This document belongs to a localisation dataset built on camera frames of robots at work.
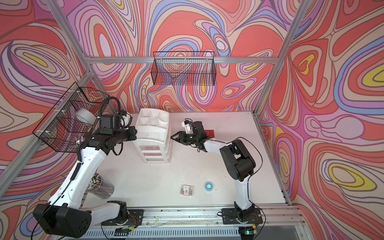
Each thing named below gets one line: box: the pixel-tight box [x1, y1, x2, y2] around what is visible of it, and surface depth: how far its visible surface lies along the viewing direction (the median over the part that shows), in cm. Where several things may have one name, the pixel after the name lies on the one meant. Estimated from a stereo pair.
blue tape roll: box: [204, 181, 214, 192], surface depth 84 cm
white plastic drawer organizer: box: [133, 108, 172, 164], surface depth 86 cm
